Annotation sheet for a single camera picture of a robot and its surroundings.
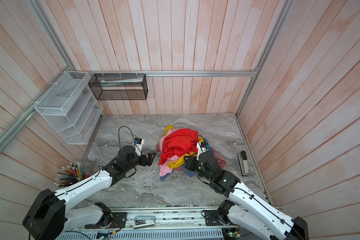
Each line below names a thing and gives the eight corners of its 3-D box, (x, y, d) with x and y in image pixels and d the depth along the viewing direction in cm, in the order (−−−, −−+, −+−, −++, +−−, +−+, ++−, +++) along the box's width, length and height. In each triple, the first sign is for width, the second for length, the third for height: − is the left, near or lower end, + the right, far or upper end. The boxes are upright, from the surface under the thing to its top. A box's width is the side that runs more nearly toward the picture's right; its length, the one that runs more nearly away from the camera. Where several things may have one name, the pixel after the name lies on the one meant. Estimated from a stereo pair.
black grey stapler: (241, 175, 90) (244, 172, 86) (237, 154, 100) (239, 150, 96) (247, 176, 90) (250, 172, 86) (242, 155, 100) (245, 150, 96)
